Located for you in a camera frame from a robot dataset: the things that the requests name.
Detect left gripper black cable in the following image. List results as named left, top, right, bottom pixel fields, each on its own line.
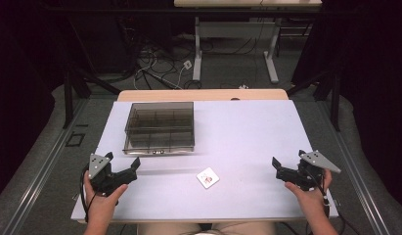
left=78, top=165, right=98, bottom=223

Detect aluminium floor rail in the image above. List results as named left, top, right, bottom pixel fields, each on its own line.
left=1, top=97, right=90, bottom=235
left=319, top=101, right=393, bottom=235

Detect tangle of floor cables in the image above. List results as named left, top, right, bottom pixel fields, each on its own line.
left=131, top=32, right=202, bottom=91

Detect clear brown compartment box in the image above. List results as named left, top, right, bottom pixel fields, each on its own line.
left=122, top=101, right=196, bottom=156

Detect small white square packet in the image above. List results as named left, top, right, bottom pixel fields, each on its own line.
left=196, top=166, right=221, bottom=190

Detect black metal stand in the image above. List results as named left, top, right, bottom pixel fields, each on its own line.
left=286, top=70, right=341, bottom=132
left=62, top=63, right=122, bottom=130

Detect person's legs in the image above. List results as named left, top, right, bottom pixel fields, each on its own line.
left=136, top=221, right=279, bottom=235

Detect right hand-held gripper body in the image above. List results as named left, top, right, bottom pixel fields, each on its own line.
left=276, top=150, right=342, bottom=192

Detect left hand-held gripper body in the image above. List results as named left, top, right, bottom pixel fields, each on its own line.
left=87, top=153, right=138, bottom=198

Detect person's right hand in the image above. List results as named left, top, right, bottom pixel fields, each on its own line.
left=284, top=168, right=334, bottom=214

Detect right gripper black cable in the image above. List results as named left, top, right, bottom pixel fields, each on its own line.
left=310, top=175, right=353, bottom=235

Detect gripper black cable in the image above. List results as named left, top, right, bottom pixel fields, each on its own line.
left=78, top=165, right=98, bottom=223
left=310, top=175, right=353, bottom=235

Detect white desk with metal legs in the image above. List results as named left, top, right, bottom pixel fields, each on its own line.
left=173, top=0, right=324, bottom=84

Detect person's left hand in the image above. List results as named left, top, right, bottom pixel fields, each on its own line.
left=83, top=170, right=129, bottom=223

